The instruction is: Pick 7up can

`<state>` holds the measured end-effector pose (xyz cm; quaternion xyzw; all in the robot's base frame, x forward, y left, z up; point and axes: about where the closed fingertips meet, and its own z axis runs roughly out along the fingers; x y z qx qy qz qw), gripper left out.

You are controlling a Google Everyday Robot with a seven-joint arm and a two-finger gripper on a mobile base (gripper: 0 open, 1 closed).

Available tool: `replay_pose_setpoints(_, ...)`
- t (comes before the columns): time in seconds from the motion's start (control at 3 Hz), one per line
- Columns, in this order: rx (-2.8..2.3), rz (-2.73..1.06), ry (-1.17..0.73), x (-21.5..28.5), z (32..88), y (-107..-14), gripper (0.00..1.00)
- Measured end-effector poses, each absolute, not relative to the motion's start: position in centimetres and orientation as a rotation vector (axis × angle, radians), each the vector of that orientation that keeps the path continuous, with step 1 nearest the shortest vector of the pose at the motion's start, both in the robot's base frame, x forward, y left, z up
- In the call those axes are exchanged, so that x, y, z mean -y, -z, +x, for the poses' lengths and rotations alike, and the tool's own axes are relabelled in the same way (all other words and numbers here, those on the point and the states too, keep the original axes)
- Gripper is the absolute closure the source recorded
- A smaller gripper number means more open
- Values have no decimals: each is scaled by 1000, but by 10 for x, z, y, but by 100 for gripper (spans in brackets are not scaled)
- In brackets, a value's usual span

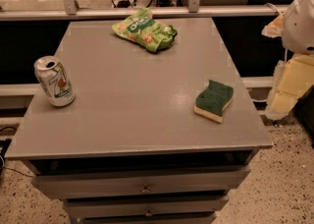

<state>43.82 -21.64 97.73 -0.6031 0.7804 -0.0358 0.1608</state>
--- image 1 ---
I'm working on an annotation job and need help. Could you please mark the green chip bag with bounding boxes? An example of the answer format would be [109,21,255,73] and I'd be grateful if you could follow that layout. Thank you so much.
[112,8,177,53]

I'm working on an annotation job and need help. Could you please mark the grey drawer cabinet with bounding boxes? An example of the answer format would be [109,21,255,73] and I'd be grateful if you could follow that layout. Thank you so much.
[7,18,272,224]

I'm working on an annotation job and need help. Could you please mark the white cable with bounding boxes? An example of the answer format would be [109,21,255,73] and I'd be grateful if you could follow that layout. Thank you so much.
[265,2,284,16]

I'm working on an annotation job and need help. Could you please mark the top drawer knob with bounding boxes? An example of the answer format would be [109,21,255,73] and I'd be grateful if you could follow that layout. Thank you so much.
[141,185,151,194]

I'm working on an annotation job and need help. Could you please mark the drawer knob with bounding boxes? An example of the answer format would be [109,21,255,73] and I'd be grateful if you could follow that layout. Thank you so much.
[144,211,153,217]
[141,185,151,194]

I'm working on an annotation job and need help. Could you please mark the green yellow sponge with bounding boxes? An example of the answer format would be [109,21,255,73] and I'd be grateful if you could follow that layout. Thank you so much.
[194,80,234,123]

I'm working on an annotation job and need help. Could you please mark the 7up soda can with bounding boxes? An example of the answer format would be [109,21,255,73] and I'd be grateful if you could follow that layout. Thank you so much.
[33,56,76,107]

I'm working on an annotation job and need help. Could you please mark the black cable on floor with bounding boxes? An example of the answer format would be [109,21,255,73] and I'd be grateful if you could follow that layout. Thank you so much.
[0,126,33,178]

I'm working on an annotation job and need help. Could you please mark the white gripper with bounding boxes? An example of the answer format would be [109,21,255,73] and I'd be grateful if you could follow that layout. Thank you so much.
[262,0,314,120]

